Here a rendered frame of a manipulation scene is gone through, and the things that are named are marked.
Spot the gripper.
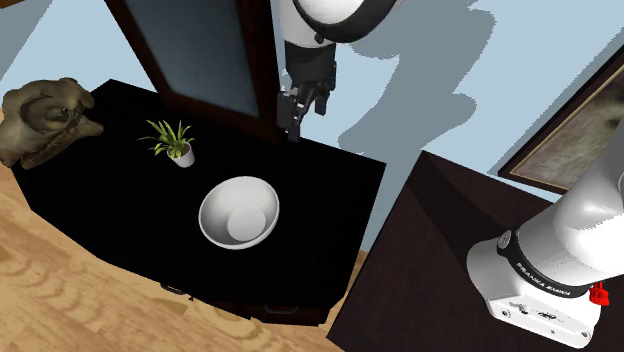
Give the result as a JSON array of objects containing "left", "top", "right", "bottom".
[{"left": 276, "top": 41, "right": 339, "bottom": 144}]

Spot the white bowl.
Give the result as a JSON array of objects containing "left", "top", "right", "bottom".
[{"left": 197, "top": 175, "right": 281, "bottom": 251}]

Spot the dark framed mirror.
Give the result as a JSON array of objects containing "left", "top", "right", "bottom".
[{"left": 104, "top": 0, "right": 290, "bottom": 144}]

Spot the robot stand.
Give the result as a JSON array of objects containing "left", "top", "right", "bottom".
[{"left": 325, "top": 150, "right": 624, "bottom": 352}]

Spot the framed wall picture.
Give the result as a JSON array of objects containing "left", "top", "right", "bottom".
[{"left": 497, "top": 46, "right": 624, "bottom": 196}]

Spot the small potted green plant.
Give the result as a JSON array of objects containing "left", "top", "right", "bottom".
[{"left": 137, "top": 119, "right": 197, "bottom": 169}]

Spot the black chest of drawers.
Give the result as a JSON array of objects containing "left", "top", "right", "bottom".
[{"left": 11, "top": 78, "right": 388, "bottom": 327}]

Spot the brown skull figure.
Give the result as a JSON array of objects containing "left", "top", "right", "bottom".
[{"left": 0, "top": 77, "right": 105, "bottom": 171}]

